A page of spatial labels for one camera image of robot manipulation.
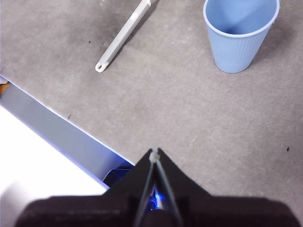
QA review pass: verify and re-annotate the grey-handled sponge cup brush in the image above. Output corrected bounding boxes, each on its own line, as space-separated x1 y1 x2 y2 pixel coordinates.
95 0 152 73

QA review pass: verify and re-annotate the blue ribbed plastic cup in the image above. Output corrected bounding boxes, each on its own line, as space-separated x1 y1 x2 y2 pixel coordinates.
203 0 280 74

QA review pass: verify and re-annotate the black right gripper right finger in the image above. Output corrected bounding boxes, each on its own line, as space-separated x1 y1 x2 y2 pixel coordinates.
155 147 299 227

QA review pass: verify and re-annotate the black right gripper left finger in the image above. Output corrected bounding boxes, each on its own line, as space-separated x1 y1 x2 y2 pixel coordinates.
14 148 155 227

